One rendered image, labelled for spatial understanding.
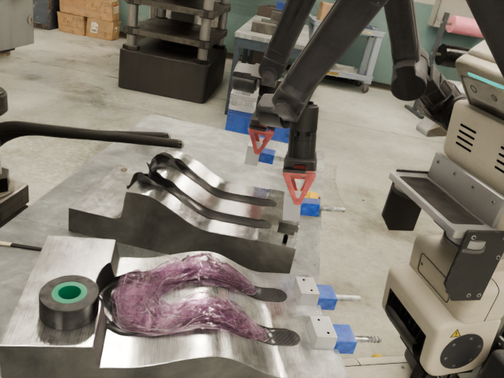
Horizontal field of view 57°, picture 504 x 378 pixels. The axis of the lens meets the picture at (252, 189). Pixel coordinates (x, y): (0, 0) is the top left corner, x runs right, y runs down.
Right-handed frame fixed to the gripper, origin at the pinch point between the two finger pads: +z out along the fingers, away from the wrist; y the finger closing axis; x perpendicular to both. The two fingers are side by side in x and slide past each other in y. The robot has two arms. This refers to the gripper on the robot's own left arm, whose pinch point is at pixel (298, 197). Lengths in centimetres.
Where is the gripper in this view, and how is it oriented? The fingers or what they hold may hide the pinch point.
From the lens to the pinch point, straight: 100.1
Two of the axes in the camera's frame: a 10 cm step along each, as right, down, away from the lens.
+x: 9.9, 0.8, -1.3
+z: -0.4, 9.6, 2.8
